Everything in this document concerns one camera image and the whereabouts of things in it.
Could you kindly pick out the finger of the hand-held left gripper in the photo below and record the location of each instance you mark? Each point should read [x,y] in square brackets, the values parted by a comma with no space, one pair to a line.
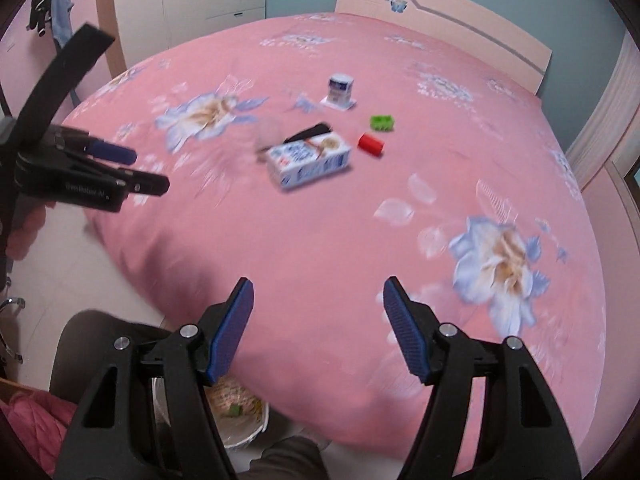
[147,182]
[112,151]

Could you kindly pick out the blue garment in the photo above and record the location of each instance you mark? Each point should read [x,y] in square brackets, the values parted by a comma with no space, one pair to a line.
[61,5]

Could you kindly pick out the person's dark trousers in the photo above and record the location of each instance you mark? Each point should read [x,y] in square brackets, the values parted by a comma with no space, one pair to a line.
[85,332]

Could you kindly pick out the white yogurt cup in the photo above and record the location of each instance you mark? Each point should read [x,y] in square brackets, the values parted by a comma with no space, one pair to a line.
[340,91]

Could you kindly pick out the white wardrobe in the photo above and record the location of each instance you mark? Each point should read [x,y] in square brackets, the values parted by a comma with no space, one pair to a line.
[200,5]

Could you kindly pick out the white trash bin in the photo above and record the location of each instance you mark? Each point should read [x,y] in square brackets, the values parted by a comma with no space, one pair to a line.
[240,410]

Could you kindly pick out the window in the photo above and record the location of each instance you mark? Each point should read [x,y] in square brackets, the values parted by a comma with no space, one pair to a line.
[635,174]

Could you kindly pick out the blue and white milk carton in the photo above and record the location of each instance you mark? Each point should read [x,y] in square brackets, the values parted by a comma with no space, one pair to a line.
[307,160]

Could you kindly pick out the pink floral blanket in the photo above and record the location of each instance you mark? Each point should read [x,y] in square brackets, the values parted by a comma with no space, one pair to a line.
[325,240]

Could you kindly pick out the green block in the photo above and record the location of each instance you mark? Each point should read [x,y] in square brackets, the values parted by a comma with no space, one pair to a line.
[383,123]

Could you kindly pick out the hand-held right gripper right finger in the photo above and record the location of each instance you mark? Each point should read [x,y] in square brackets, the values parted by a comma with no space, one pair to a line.
[405,332]

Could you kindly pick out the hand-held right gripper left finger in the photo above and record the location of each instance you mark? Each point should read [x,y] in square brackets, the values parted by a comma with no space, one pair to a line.
[230,332]

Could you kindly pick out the light wooden headboard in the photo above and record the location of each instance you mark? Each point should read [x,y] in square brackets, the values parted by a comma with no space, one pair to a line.
[450,20]

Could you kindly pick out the black flat object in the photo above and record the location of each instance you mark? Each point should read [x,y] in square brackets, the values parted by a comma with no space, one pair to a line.
[307,131]

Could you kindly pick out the red cylinder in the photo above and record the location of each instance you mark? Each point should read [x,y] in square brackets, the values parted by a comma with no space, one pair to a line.
[371,144]

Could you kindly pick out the metal frame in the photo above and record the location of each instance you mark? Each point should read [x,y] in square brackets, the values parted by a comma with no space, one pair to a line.
[10,305]

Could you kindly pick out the black chair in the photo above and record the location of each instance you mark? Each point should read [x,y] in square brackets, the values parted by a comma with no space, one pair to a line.
[41,12]

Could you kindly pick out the person's left hand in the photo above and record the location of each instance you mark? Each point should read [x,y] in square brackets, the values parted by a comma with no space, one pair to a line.
[27,232]

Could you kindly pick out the pink knitted garment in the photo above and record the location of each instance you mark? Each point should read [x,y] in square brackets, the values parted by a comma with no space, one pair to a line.
[35,425]

